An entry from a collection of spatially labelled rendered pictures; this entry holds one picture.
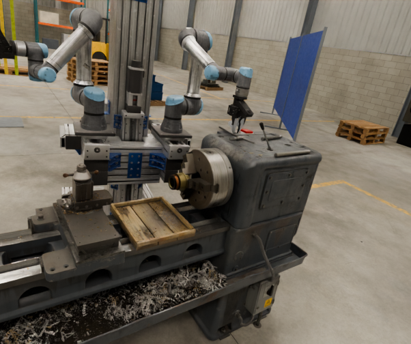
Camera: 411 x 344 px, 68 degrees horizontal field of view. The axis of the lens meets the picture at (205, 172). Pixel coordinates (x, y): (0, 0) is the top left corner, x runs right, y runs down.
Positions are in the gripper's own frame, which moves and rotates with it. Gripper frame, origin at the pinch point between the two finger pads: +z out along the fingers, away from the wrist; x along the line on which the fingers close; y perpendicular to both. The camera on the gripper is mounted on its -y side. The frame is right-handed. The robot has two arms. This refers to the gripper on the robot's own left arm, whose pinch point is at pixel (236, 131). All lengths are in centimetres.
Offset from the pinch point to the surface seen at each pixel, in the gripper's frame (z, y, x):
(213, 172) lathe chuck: 12.0, -24.5, 31.6
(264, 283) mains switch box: 86, -38, -13
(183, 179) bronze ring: 19.0, -15.4, 41.6
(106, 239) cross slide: 33, -31, 84
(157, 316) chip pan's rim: 72, -42, 63
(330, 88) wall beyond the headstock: 33, 600, -981
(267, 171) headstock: 11.6, -31.6, 1.7
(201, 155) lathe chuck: 7.7, -13.0, 32.0
